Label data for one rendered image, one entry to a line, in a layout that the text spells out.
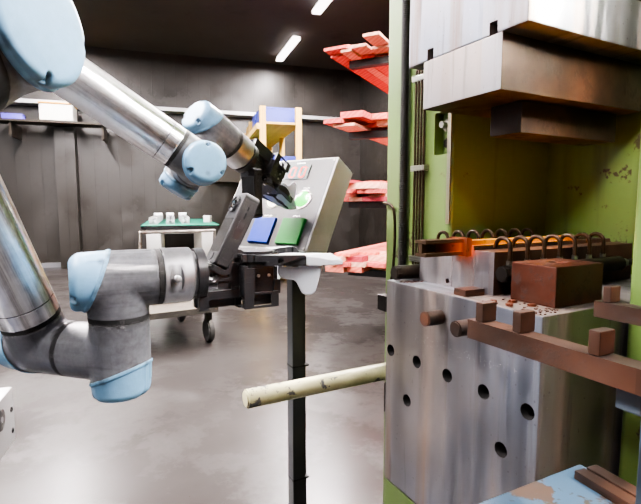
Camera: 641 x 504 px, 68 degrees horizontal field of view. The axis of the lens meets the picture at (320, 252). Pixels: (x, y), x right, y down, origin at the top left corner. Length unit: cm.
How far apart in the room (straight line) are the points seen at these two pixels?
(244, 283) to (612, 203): 93
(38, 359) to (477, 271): 71
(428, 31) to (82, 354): 85
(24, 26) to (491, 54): 70
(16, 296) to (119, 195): 850
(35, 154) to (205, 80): 316
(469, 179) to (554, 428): 61
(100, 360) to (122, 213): 854
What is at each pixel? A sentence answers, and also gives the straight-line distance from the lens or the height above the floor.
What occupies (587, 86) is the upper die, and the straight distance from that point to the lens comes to 109.
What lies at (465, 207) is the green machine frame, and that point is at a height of 107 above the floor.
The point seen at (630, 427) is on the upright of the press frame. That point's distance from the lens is 97.
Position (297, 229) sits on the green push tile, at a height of 101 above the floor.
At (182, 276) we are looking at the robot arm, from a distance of 64.
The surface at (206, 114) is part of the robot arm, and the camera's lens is 99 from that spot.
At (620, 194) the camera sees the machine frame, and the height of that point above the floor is 110.
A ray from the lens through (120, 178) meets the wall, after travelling 918.
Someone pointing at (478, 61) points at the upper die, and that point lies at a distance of 95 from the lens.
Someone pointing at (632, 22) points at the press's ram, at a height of 141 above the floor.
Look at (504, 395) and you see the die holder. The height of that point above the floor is 77.
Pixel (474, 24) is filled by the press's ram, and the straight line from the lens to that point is 98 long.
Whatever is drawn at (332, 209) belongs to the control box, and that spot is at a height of 106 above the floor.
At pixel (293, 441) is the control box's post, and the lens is 151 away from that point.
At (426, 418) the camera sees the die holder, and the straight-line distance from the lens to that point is 100.
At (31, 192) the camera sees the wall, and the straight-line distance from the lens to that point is 940.
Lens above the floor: 107
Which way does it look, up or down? 6 degrees down
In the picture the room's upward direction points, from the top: straight up
